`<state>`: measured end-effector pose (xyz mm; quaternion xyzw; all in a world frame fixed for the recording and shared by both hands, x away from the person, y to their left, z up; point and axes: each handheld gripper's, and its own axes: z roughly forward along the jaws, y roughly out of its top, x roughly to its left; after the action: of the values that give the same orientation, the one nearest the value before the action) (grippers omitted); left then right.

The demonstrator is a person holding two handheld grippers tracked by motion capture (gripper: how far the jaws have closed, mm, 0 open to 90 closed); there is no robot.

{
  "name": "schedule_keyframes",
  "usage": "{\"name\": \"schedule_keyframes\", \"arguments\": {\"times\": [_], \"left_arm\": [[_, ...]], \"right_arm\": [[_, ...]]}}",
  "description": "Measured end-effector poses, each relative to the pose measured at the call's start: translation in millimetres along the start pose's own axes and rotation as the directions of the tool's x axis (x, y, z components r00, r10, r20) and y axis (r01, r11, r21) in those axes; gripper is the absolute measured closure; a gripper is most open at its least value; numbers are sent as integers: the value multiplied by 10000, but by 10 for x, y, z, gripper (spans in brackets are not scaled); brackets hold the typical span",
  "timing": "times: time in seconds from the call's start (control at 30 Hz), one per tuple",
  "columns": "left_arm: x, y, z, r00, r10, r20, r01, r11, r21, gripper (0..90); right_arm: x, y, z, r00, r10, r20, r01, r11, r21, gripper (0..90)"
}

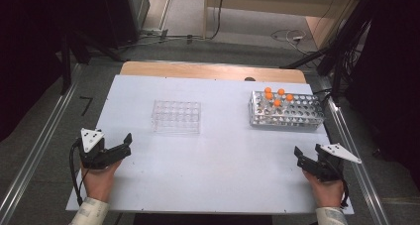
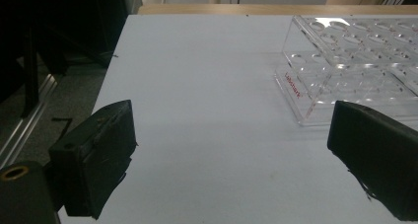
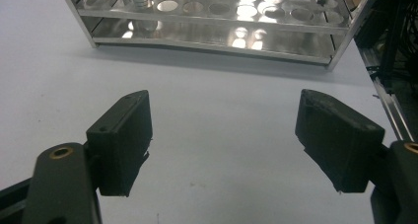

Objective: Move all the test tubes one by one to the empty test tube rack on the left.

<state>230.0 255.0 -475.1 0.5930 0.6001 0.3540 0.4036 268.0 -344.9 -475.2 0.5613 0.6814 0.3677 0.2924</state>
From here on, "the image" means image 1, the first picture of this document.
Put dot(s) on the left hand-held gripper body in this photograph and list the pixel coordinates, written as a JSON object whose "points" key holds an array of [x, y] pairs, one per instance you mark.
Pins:
{"points": [[92, 152]]}

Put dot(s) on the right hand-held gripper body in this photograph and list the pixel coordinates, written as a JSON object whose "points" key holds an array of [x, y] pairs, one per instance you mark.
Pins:
{"points": [[330, 167]]}

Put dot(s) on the perforated metal tube rack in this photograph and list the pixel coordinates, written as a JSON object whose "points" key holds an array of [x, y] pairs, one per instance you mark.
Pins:
{"points": [[290, 114]]}

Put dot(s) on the orange capped test tube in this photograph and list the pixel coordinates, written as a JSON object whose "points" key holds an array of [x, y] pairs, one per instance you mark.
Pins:
{"points": [[277, 103], [269, 96], [281, 92], [289, 97], [267, 90]]}

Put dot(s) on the clear plastic tube rack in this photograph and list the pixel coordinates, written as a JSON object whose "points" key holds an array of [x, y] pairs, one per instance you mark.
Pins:
{"points": [[176, 116]]}

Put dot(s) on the person's right hand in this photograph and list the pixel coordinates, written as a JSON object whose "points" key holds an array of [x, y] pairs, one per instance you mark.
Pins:
{"points": [[325, 192]]}

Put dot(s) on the person's left hand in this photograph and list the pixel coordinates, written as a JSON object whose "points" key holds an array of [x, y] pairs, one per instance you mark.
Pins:
{"points": [[97, 182]]}

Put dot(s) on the black stand legs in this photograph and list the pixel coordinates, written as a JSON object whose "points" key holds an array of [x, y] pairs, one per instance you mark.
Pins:
{"points": [[66, 63]]}

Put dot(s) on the black cabinet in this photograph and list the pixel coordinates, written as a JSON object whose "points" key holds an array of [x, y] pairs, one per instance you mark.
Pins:
{"points": [[125, 13]]}

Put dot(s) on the light wooden furniture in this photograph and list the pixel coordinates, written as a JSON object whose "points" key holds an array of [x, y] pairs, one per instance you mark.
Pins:
{"points": [[280, 2]]}

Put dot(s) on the metal floor rail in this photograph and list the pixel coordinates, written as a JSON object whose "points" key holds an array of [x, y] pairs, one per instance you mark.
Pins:
{"points": [[356, 159], [39, 135]]}

